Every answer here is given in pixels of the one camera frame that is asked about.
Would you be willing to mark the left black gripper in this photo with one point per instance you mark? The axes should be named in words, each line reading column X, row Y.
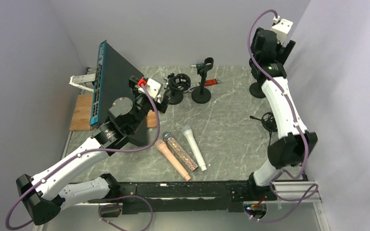
column 162, row 107

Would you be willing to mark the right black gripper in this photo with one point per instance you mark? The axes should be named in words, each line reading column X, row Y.
column 281, row 57

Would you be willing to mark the tall black mic stand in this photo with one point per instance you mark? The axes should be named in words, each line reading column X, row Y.
column 256, row 91

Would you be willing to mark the pink microphone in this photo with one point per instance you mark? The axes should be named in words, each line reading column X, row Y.
column 163, row 148

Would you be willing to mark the white microphone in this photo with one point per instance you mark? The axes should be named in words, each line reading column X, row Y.
column 188, row 134

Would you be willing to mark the glitter microphone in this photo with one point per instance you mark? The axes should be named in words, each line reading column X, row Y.
column 179, row 150

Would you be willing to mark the black tripod shock-mount stand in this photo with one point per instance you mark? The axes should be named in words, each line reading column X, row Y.
column 268, row 121

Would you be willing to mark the black clip round-base stand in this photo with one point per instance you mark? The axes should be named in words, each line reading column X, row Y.
column 200, row 94

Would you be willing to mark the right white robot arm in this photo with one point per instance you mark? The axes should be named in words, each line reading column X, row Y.
column 295, row 142

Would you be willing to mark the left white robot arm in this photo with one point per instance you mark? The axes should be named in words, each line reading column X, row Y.
column 46, row 194

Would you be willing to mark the wooden board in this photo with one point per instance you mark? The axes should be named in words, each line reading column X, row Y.
column 82, row 119

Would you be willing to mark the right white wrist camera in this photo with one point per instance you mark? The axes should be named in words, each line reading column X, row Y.
column 282, row 28

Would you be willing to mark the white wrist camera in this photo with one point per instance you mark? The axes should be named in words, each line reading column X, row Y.
column 282, row 28
column 153, row 88

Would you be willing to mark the blue network switch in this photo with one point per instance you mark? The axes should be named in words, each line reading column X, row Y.
column 112, row 81

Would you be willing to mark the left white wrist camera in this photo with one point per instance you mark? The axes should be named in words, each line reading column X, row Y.
column 153, row 88

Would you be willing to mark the black shock-mount round-base stand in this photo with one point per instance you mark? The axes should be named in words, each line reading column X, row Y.
column 175, row 86

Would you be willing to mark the white bracket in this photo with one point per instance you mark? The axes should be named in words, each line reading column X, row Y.
column 83, row 82

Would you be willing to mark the green handled screwdriver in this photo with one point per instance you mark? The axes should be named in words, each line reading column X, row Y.
column 198, row 66

